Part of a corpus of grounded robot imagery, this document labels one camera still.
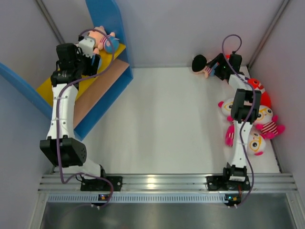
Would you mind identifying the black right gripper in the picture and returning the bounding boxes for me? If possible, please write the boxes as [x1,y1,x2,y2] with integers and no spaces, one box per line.
[205,53,230,81]

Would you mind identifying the pig doll black hair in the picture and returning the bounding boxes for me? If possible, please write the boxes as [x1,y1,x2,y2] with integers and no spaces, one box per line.
[191,54,218,79]

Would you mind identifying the red plush monster white mouth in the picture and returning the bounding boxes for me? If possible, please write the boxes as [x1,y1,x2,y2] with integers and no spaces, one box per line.
[246,78,272,108]

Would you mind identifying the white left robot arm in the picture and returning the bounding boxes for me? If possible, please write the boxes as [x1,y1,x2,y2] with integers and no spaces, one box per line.
[40,43,108,191]

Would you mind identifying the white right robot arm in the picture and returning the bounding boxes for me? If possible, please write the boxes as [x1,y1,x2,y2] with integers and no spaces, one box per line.
[211,53,261,189]

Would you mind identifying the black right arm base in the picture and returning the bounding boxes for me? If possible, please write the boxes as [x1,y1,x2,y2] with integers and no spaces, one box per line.
[206,175,251,191]

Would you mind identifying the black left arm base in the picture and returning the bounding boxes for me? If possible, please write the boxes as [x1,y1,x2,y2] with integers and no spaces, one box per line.
[81,176,123,191]

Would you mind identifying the blue wooden toy shelf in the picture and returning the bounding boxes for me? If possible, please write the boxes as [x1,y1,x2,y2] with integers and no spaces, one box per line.
[0,0,133,145]

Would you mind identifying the white panda doll yellow glasses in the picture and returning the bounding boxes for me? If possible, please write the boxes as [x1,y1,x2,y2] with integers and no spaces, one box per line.
[218,98,234,122]

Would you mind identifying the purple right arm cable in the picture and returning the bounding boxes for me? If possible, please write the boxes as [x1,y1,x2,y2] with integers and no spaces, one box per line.
[222,34,256,206]

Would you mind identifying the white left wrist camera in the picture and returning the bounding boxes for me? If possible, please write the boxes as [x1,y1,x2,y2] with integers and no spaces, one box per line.
[78,36,95,58]

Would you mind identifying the aluminium mounting rail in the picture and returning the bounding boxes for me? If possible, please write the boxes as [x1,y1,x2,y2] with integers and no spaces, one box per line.
[38,173,297,192]

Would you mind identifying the slotted grey cable duct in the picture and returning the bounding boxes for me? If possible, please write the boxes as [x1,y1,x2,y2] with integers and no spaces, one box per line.
[48,193,240,204]

